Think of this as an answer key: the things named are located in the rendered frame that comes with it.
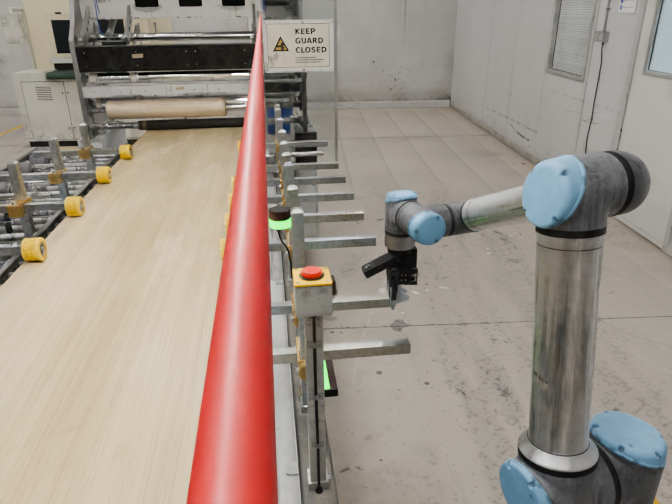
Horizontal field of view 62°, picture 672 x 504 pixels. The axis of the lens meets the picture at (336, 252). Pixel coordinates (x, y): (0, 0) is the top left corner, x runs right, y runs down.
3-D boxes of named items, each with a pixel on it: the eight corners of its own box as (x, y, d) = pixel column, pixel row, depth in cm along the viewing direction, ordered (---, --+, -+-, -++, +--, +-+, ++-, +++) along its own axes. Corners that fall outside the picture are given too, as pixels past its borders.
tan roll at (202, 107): (299, 111, 404) (299, 94, 399) (300, 114, 393) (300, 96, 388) (95, 118, 389) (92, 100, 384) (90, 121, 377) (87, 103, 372)
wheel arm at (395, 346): (407, 349, 152) (408, 336, 150) (410, 356, 149) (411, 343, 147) (247, 362, 147) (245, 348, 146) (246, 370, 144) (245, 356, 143)
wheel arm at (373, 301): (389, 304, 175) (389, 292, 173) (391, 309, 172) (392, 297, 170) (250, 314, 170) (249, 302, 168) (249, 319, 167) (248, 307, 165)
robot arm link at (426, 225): (455, 210, 146) (431, 197, 156) (416, 216, 142) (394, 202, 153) (452, 243, 149) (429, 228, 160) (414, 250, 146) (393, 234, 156)
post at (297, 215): (307, 351, 173) (302, 205, 154) (308, 357, 170) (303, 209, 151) (296, 352, 173) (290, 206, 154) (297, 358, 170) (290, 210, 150)
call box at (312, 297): (328, 301, 111) (328, 265, 108) (333, 319, 104) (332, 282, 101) (293, 303, 110) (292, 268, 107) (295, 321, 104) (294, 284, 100)
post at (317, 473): (327, 473, 127) (323, 301, 109) (329, 490, 123) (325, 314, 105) (307, 475, 127) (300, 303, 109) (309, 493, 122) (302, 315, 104)
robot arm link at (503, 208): (680, 137, 97) (469, 196, 161) (625, 144, 93) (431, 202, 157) (691, 203, 97) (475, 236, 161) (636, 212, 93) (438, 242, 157)
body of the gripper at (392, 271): (417, 287, 167) (419, 250, 162) (389, 289, 166) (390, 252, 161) (411, 276, 174) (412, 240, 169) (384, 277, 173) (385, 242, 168)
